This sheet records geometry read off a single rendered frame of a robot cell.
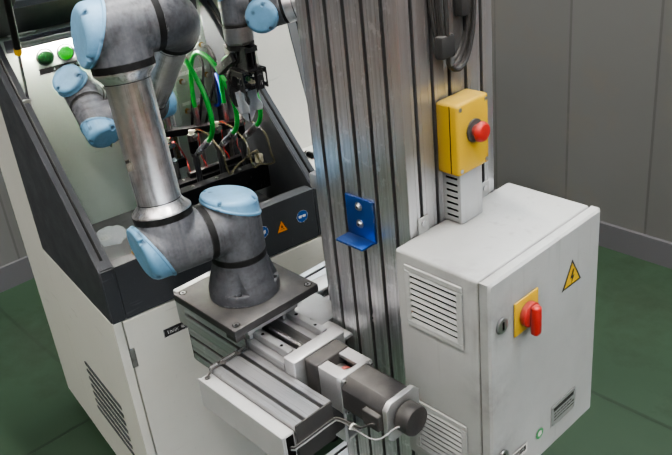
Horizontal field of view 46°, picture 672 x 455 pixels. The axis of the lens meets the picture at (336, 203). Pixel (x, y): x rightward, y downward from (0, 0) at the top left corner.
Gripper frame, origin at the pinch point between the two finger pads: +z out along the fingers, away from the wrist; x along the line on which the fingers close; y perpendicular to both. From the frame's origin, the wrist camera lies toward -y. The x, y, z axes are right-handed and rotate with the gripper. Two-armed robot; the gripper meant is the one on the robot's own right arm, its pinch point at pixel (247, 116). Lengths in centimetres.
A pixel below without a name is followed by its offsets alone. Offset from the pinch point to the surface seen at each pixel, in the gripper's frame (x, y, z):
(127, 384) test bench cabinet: -47, -4, 65
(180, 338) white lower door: -30, -3, 58
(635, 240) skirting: 186, -6, 115
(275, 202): 6.3, -3.3, 28.8
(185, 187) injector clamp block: -9.9, -26.9, 25.8
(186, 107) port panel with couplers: 8, -57, 13
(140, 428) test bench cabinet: -47, -3, 80
